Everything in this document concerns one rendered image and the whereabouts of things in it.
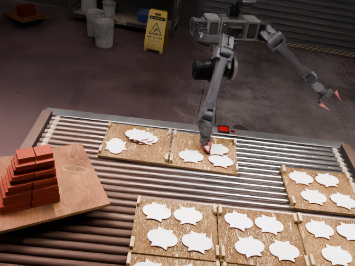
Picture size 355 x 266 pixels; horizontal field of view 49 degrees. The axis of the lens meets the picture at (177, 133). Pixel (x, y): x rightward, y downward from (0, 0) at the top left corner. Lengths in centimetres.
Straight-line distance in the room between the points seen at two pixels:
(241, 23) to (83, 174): 157
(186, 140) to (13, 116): 240
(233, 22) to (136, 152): 118
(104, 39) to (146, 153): 381
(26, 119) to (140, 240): 278
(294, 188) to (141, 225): 93
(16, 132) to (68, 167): 216
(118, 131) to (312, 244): 132
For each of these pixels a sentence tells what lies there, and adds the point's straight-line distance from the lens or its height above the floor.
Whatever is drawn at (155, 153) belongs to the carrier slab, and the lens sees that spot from 237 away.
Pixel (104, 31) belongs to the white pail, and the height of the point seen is 27.
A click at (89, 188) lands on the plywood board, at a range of 198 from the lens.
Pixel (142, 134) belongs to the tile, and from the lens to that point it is 247.
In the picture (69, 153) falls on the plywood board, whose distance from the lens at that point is 219.
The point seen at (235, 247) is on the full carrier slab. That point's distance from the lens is 193.
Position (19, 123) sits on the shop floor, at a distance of 435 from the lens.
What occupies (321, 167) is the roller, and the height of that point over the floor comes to 92.
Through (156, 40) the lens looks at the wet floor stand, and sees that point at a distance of 598.
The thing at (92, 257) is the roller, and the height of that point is 92.
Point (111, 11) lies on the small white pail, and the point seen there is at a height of 23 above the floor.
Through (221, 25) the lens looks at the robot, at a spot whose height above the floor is 148.
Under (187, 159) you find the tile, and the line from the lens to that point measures 235.
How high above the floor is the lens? 239
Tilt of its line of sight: 34 degrees down
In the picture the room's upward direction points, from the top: 8 degrees clockwise
